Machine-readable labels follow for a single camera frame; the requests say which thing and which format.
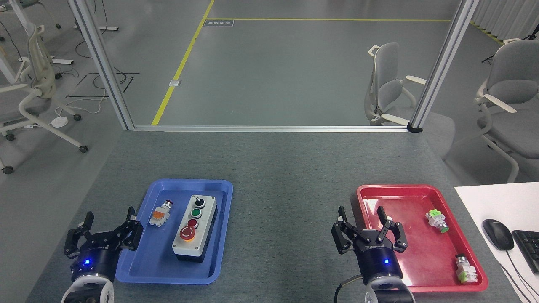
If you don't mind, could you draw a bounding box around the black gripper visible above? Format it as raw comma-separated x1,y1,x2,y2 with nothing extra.
64,206,144,282
331,206,408,282

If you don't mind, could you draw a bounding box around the grey control box with buttons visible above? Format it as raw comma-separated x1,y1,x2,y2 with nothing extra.
171,194,219,264

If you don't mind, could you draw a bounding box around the red push button orange block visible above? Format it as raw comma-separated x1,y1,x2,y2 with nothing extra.
149,200,174,229

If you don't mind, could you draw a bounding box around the green push button white block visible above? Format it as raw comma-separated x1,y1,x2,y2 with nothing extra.
425,209,450,234

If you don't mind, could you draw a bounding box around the silver push button green block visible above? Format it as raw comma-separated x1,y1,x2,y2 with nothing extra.
454,254,479,284

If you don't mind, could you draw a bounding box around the red plastic tray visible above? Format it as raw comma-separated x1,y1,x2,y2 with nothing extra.
356,184,489,293

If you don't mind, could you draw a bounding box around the blue plastic tray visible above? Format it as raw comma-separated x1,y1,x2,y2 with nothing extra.
115,179,234,285

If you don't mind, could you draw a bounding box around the white desk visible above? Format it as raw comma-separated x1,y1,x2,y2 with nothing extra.
454,182,539,303

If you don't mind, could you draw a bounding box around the black computer mouse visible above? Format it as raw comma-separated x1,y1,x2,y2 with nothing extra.
482,219,515,252

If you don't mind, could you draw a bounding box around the grey office chair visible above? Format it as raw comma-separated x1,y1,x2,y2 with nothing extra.
364,42,428,127
475,39,539,184

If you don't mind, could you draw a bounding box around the black keyboard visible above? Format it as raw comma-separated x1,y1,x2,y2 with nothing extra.
512,230,539,274

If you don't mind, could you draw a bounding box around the white mesh office chair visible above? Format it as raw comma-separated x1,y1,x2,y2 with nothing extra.
0,23,89,175

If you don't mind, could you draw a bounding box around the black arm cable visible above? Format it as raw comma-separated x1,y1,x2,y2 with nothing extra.
334,275,365,303

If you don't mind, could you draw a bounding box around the silver aluminium rail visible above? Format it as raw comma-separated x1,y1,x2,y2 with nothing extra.
133,125,411,133

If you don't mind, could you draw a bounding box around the black mouse cable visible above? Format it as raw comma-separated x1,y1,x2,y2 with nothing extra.
499,249,534,303

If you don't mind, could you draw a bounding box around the silver aluminium post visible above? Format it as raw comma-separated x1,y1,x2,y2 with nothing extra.
67,0,136,131
408,0,480,132

